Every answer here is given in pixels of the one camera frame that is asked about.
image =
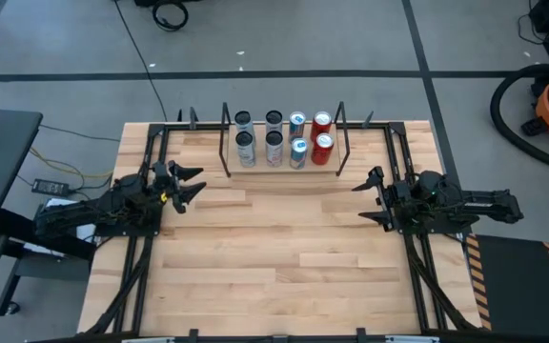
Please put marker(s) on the blue silver Red Bull can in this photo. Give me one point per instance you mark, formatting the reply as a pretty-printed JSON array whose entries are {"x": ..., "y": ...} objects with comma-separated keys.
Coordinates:
[
  {"x": 298, "y": 155},
  {"x": 297, "y": 121}
]

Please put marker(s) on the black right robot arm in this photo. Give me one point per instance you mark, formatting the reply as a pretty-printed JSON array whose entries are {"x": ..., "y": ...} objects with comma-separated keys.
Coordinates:
[{"x": 474, "y": 205}]

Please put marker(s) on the black desk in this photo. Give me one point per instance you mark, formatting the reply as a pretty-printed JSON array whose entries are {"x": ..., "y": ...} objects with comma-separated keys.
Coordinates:
[{"x": 3, "y": 167}]

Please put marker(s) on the red soda can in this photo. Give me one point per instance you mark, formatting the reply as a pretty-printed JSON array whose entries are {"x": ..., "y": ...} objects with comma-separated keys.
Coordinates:
[
  {"x": 323, "y": 150},
  {"x": 322, "y": 121}
]

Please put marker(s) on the black power adapter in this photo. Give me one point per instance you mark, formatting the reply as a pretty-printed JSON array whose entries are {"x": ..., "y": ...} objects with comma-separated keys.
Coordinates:
[{"x": 50, "y": 187}]

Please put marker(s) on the wooden shelf with black frame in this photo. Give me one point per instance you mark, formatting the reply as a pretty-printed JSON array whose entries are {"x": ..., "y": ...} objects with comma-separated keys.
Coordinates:
[{"x": 261, "y": 169}]

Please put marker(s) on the orange vacuum cleaner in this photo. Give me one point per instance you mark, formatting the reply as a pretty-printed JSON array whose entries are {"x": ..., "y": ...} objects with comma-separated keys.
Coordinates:
[{"x": 495, "y": 112}]

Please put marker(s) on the white Celsius Peach Vibe can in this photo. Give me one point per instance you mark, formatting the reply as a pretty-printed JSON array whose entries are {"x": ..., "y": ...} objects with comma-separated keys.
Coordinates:
[
  {"x": 273, "y": 119},
  {"x": 274, "y": 152}
]

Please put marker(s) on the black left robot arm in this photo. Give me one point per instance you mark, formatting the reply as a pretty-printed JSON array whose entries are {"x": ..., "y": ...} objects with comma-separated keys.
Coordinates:
[{"x": 88, "y": 212}]

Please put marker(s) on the black mat with striped edges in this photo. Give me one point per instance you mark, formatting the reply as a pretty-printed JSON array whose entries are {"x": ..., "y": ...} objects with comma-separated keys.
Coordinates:
[{"x": 513, "y": 286}]

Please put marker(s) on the white Celsius Arctic Vibe can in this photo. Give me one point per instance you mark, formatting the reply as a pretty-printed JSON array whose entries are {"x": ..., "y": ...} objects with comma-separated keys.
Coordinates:
[
  {"x": 243, "y": 119},
  {"x": 246, "y": 152}
]

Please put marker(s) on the black aluminium table frame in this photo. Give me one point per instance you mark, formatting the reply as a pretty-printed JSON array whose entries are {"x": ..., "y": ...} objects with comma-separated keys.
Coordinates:
[{"x": 236, "y": 340}]

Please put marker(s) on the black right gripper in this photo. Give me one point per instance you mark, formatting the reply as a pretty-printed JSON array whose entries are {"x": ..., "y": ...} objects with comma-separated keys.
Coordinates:
[{"x": 400, "y": 202}]

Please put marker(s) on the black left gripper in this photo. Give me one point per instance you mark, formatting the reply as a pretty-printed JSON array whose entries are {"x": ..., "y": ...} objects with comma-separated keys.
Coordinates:
[{"x": 160, "y": 186}]

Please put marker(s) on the white strip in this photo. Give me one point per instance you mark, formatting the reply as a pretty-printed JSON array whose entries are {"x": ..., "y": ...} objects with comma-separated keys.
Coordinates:
[
  {"x": 412, "y": 339},
  {"x": 148, "y": 340}
]

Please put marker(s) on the white paper sheet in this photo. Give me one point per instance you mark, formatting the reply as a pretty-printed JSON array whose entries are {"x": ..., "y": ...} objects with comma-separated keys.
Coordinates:
[{"x": 86, "y": 232}]

